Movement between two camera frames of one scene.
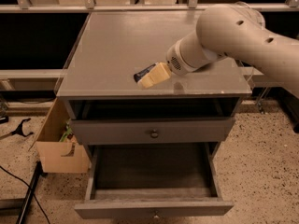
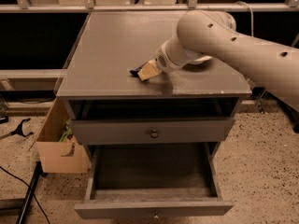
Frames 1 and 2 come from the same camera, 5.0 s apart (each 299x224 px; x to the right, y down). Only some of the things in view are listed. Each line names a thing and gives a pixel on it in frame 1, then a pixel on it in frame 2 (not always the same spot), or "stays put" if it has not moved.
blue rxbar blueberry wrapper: [142, 74] -> [135, 71]
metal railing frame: [22, 5] stays put
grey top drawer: [152, 131] stays put
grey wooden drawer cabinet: [192, 110] stays put
